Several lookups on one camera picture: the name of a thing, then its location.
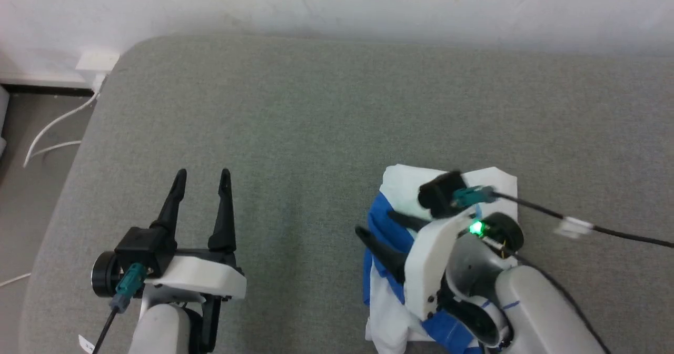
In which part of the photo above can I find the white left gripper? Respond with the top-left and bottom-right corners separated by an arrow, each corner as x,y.
144,168 -> 247,299

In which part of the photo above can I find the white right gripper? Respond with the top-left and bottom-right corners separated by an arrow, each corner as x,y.
355,209 -> 475,321

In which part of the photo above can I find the blue and white shirt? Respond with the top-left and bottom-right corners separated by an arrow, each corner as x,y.
362,164 -> 520,354

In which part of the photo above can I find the grey fabric sofa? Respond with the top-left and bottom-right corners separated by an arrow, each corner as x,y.
18,34 -> 674,354

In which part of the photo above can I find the black baseboard strip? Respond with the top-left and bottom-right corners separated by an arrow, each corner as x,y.
0,82 -> 93,98

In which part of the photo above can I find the black right cable teal plug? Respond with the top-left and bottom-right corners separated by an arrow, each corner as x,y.
451,186 -> 674,248

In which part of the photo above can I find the black cable teal plug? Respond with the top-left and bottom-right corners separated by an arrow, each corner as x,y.
78,262 -> 147,354
451,186 -> 674,248

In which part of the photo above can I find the black left cable teal plug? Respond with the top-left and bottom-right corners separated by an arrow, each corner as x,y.
78,262 -> 147,354

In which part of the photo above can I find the white floor cable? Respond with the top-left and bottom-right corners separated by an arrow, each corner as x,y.
23,91 -> 101,168
0,273 -> 32,288

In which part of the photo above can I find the white wall socket box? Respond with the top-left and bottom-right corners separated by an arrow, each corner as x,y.
75,48 -> 121,93

